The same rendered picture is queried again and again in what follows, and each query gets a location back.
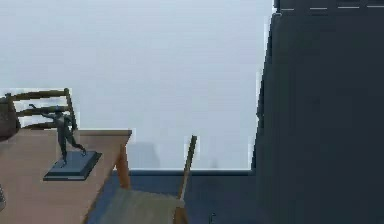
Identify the wooden chair with pale seat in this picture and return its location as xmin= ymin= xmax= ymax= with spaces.
xmin=96 ymin=134 xmax=198 ymax=224

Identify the wooden chair with slatted back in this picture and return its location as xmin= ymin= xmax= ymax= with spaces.
xmin=4 ymin=87 xmax=79 ymax=132

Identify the dark figure statue on base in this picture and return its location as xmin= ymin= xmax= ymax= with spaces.
xmin=28 ymin=103 xmax=103 ymax=182

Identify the brown wooden table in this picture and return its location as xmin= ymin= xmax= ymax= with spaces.
xmin=0 ymin=128 xmax=133 ymax=224

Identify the dark brown round object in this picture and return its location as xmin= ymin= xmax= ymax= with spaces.
xmin=0 ymin=96 xmax=21 ymax=142

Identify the grey ribbed object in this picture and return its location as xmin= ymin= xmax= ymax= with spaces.
xmin=0 ymin=184 xmax=7 ymax=212

